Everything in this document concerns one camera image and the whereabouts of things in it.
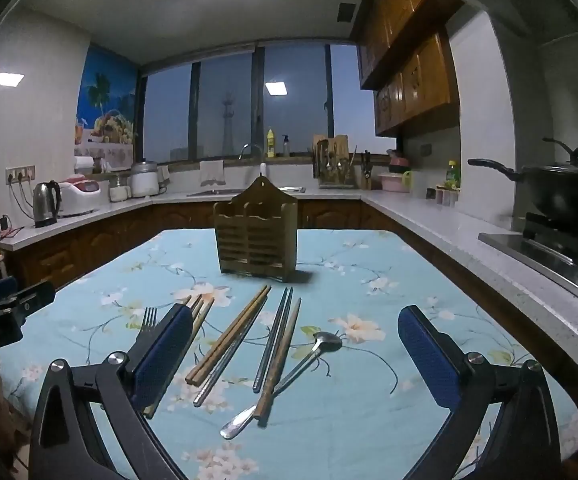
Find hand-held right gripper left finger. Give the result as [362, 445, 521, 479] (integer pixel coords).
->
[29, 304, 194, 480]

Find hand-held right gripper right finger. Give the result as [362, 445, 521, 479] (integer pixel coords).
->
[398, 305, 562, 480]

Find metal fork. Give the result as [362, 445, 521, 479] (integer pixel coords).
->
[136, 307, 158, 356]

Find metal chopstick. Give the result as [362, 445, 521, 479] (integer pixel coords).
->
[253, 287, 288, 394]
[259, 287, 294, 391]
[194, 296, 268, 408]

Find metal spoon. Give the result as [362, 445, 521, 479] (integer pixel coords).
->
[220, 331, 344, 440]

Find wooden utensil holder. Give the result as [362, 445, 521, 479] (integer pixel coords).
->
[213, 175, 298, 279]

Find steel electric kettle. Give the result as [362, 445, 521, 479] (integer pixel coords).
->
[32, 180, 62, 229]

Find blue floral tablecloth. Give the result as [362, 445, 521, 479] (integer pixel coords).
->
[0, 229, 578, 480]

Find wooden lower cabinets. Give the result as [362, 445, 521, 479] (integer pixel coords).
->
[0, 199, 400, 292]

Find wooden cabinets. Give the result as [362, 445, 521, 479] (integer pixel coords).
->
[0, 199, 400, 292]
[355, 0, 464, 137]

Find white and red rice cooker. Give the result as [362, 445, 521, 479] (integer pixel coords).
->
[58, 176, 102, 219]

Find glass jar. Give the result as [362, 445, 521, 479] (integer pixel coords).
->
[109, 174, 132, 203]

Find gas stove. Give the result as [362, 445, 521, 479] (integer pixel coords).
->
[478, 212, 578, 307]

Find white cooking pot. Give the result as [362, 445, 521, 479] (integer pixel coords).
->
[130, 160, 161, 198]

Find row of spice jars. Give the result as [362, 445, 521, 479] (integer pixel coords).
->
[426, 186, 460, 209]

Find steel sink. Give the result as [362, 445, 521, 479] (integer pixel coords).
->
[187, 186, 306, 197]

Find pink basin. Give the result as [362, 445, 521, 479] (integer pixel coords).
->
[379, 171, 414, 194]

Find white hanging towel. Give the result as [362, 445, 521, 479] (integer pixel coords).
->
[199, 160, 226, 187]

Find black knife block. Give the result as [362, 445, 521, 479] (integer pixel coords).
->
[360, 150, 374, 191]

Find wooden dish rack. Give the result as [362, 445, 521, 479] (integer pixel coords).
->
[311, 134, 358, 190]

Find black wok with lid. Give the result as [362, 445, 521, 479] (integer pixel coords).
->
[467, 137, 578, 232]

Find large window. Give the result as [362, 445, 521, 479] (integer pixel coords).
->
[138, 42, 400, 165]

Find wooden upper cabinets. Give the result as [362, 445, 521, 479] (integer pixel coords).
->
[355, 0, 464, 137]

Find wall power strip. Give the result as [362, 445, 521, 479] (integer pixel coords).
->
[5, 165, 36, 184]

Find beach wall poster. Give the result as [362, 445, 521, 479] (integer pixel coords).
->
[75, 42, 138, 173]

